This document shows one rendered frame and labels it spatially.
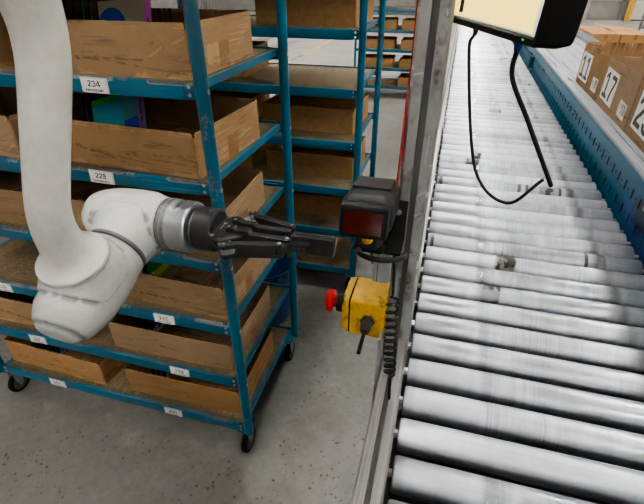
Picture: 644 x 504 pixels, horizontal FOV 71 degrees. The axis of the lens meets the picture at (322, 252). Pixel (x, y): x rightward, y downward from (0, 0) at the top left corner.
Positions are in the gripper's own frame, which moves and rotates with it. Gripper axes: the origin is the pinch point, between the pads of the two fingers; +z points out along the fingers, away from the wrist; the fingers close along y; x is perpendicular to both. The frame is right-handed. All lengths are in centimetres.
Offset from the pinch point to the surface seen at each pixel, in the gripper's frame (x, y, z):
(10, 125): -7, 21, -79
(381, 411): 21.4, -11.9, 14.5
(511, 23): -32.0, 5.1, 23.7
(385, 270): 0.6, -3.3, 12.3
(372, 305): 7.6, -3.3, 10.7
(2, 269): 41, 24, -107
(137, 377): 74, 22, -66
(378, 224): -12.0, -12.5, 11.9
